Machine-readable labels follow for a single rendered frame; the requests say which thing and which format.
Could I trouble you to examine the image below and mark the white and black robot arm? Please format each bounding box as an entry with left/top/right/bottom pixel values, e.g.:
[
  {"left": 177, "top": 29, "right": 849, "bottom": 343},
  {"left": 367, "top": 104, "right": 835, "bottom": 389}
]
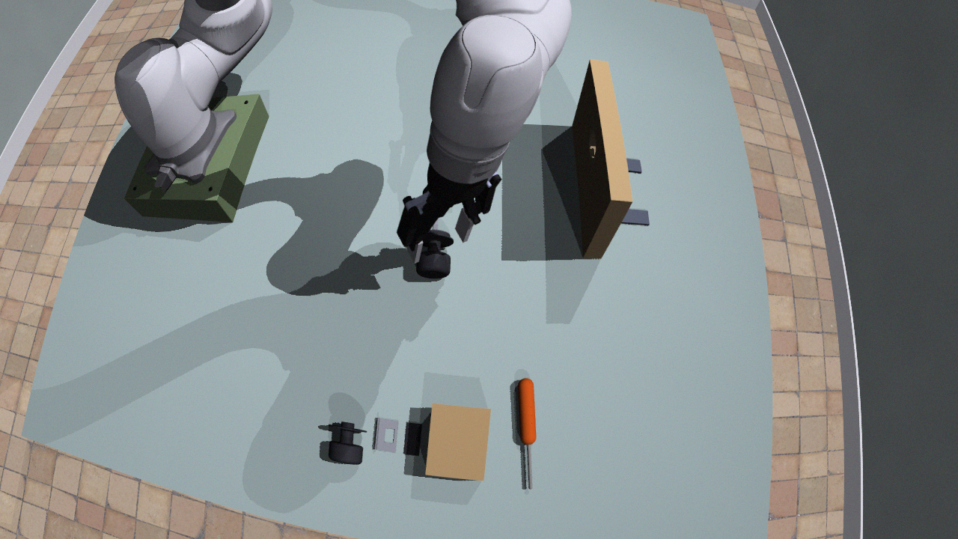
[{"left": 115, "top": 0, "right": 572, "bottom": 192}]

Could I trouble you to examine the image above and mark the tan wooden door panel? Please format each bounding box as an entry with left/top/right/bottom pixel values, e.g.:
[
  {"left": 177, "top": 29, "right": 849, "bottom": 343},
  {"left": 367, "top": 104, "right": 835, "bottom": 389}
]
[{"left": 572, "top": 59, "right": 632, "bottom": 259}]

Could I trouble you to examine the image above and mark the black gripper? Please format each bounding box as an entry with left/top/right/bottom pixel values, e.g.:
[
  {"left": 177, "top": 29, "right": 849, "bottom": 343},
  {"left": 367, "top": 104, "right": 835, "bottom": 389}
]
[{"left": 397, "top": 164, "right": 501, "bottom": 264}]

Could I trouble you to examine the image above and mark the black door knob with metal spindle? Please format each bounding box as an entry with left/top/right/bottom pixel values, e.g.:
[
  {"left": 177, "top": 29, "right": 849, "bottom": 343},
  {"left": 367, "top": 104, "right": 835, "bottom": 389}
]
[{"left": 416, "top": 219, "right": 454, "bottom": 278}]

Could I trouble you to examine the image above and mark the orange-handled screwdriver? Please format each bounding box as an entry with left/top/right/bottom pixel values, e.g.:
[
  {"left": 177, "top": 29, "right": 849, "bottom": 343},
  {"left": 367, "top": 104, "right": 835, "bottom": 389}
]
[{"left": 518, "top": 378, "right": 537, "bottom": 490}]

